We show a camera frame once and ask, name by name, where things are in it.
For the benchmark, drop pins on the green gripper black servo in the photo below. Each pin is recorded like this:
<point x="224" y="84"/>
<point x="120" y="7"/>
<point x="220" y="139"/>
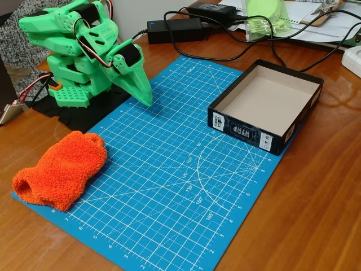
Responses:
<point x="135" y="75"/>

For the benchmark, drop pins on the fluffy orange sock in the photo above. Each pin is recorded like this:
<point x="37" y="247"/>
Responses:
<point x="65" y="169"/>

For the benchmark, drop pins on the green 3D-printed robot arm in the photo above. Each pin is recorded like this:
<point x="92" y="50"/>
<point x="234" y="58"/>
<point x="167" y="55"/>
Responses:
<point x="70" y="73"/>

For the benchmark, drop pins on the black cardboard box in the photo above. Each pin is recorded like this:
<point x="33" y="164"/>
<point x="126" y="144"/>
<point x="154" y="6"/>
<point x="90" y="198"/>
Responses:
<point x="262" y="101"/>

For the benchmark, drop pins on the white plastic object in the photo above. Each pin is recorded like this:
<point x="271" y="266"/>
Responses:
<point x="352" y="60"/>

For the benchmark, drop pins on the black cloth pad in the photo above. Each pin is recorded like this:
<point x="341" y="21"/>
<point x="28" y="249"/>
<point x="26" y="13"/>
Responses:
<point x="81" y="118"/>

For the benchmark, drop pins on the large black power adapter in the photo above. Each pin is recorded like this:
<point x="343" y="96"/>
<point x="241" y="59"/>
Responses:
<point x="177" y="29"/>

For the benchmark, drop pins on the orange clamp piece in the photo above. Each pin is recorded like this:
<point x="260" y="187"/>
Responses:
<point x="55" y="86"/>

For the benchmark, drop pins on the blue A3 cutting mat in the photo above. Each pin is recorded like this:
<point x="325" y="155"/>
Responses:
<point x="158" y="183"/>

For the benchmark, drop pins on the slim black power adapter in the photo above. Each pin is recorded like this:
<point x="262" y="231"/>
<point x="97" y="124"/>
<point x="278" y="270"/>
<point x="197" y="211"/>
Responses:
<point x="211" y="8"/>

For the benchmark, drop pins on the grey speckled fabric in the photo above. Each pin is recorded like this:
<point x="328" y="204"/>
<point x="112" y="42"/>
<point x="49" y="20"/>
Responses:
<point x="17" y="48"/>

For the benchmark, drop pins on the small controller board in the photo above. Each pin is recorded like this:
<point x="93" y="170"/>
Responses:
<point x="9" y="113"/>

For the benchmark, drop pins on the clear green plastic bag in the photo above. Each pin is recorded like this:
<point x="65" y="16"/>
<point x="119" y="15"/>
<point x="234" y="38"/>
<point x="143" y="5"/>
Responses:
<point x="268" y="19"/>

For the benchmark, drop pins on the white paper sheets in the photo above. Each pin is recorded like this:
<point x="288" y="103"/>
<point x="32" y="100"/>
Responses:
<point x="316" y="28"/>

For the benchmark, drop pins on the brown clipboard with metal clip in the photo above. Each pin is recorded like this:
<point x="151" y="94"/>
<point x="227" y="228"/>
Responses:
<point x="318" y="17"/>

